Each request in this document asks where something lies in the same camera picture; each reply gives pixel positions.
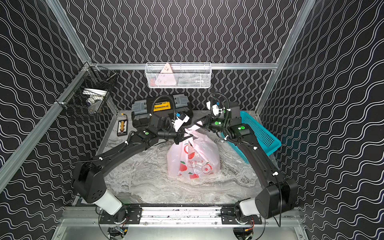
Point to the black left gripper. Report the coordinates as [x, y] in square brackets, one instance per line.
[176, 135]

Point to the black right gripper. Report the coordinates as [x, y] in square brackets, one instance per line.
[208, 121]

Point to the pink plastic bag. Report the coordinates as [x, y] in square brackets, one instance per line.
[194, 158]

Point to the teal plastic basket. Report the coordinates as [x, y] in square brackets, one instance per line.
[267, 140]

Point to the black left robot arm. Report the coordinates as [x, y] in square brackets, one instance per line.
[88, 177]

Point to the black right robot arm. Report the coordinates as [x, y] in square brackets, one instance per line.
[278, 194]

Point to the black toolbox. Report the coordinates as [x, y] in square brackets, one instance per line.
[163, 108]

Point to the pink triangular card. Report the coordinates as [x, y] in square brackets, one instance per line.
[166, 78]

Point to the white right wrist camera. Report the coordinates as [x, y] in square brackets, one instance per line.
[214, 108]

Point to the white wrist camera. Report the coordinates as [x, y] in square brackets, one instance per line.
[180, 120]
[214, 108]

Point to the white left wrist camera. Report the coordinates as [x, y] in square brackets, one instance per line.
[180, 120]

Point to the white wire wall basket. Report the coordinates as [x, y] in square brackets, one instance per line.
[188, 75]

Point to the black wire wall basket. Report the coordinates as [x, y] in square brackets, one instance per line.
[86, 102]

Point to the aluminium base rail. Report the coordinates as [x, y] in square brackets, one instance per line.
[140, 216]

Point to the aluminium frame post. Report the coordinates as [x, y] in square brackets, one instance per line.
[69, 30]

